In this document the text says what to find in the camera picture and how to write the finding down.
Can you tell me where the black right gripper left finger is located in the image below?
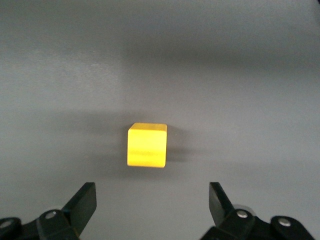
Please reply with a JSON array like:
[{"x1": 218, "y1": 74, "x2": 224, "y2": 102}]
[{"x1": 0, "y1": 181, "x2": 98, "y2": 240}]

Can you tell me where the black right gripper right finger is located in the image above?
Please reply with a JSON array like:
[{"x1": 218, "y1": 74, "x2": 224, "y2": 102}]
[{"x1": 201, "y1": 181, "x2": 316, "y2": 240}]

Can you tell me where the yellow cube block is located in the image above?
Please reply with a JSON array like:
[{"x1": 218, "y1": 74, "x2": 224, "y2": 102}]
[{"x1": 126, "y1": 122, "x2": 168, "y2": 169}]

